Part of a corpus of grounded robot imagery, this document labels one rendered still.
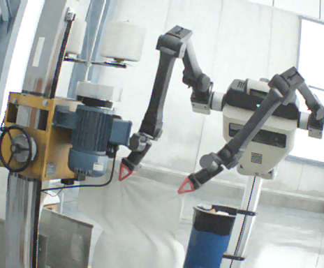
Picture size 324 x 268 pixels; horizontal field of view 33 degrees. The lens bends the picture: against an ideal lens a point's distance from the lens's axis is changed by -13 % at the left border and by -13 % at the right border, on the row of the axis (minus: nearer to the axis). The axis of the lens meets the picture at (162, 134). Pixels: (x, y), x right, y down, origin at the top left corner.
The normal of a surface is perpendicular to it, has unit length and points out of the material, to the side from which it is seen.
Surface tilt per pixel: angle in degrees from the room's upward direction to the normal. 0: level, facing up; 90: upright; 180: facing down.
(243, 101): 130
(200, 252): 93
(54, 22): 90
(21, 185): 90
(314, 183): 90
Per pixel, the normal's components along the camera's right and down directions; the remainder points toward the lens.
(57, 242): -0.30, 0.00
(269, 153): -0.35, 0.63
